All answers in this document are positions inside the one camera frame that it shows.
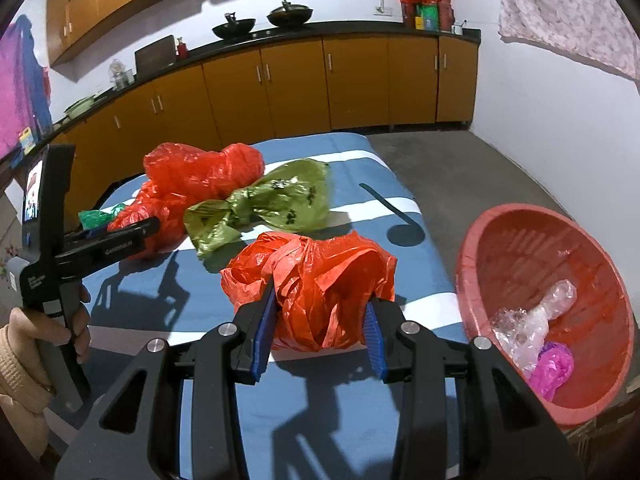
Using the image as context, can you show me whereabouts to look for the black wok with lid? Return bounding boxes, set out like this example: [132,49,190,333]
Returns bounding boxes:
[266,0,316,29]

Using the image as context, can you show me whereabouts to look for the pink floral hanging cloth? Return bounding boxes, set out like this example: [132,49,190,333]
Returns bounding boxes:
[492,0,640,82]

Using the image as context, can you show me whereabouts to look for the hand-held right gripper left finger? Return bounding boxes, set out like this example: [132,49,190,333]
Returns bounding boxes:
[55,279,279,480]

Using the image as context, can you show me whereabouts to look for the black kitchen countertop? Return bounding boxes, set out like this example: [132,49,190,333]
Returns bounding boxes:
[0,20,482,161]

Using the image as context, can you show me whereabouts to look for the dark wooden cutting board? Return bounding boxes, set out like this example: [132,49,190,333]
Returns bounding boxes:
[135,35,177,75]

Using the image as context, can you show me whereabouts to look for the cloudy clear plastic bag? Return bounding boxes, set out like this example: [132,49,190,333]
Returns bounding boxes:
[537,280,579,324]

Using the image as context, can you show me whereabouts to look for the row of wooden base cabinets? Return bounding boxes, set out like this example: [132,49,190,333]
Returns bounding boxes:
[50,35,481,211]

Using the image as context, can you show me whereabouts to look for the jar under plastic bag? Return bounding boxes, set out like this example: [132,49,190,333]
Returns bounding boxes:
[109,59,134,89]

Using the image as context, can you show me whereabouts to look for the black wok with handle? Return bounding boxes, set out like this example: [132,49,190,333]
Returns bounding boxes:
[211,12,256,40]

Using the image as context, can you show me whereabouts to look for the blue music note tablecloth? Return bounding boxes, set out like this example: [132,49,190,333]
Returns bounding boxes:
[47,132,461,480]

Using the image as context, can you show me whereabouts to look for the magenta plastic bag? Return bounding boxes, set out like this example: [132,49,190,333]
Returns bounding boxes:
[531,342,575,402]

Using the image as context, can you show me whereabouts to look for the olive green plastic bag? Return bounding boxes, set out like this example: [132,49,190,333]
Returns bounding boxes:
[183,159,332,261]

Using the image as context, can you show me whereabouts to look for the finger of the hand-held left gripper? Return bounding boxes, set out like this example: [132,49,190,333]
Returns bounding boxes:
[64,226,117,254]
[55,216,162,274]

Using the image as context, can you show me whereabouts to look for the red plastic basket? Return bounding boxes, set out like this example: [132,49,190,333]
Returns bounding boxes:
[455,203,636,428]

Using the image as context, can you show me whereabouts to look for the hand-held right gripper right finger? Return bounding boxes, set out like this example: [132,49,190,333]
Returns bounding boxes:
[363,299,586,480]

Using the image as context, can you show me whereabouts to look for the large bubble wrap sheet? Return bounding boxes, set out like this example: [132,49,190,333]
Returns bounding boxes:
[490,307,551,378]

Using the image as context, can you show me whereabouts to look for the purple and blue hanging cloth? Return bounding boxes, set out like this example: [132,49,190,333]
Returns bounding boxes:
[0,14,53,159]

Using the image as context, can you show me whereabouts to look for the bright green plastic bag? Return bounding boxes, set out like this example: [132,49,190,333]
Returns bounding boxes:
[78,204,127,232]

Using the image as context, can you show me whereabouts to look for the red plastic bag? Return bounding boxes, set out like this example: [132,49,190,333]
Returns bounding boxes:
[220,231,398,354]
[109,142,266,261]

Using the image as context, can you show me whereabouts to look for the green box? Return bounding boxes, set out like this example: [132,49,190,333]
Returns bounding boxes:
[415,4,440,30]

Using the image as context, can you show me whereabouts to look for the green enamel basin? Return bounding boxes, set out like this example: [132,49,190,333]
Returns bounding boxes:
[65,96,96,120]

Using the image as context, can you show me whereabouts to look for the person's left hand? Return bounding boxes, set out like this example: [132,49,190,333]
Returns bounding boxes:
[10,286,94,366]

